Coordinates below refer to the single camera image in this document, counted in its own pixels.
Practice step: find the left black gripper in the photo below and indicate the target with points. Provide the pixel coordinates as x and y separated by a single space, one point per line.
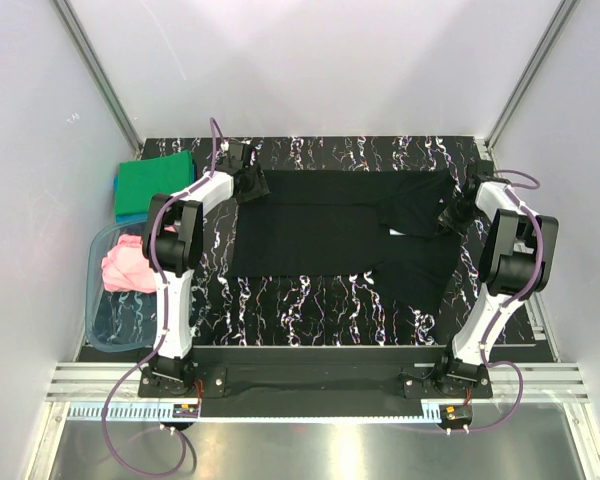
259 188

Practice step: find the folded green t shirt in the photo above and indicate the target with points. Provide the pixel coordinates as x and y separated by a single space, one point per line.
150 187

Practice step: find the black t shirt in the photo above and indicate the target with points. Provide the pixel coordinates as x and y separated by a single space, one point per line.
339 223

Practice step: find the right aluminium frame post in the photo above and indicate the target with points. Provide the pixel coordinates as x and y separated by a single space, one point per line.
557 23

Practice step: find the white slotted cable duct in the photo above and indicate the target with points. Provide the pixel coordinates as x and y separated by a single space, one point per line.
213 411

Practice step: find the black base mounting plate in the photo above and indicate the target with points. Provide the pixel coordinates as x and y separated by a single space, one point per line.
411 371

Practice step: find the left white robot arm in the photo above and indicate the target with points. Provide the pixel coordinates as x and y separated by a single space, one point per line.
173 246

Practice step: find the aluminium frame post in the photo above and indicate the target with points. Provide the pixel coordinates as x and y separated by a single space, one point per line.
86 51
557 23

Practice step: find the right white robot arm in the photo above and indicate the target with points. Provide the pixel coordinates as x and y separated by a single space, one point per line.
515 263

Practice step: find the left aluminium frame post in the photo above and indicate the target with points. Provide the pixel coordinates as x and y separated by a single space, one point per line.
86 51

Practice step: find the folded blue t shirt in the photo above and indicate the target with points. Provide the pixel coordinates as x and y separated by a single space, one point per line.
117 217

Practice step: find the pink t shirt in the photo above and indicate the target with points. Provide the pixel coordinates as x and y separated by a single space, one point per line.
125 269

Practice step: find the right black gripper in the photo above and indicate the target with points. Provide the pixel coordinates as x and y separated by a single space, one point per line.
447 221

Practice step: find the clear blue plastic bin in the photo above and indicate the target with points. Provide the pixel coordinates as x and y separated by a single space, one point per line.
117 321

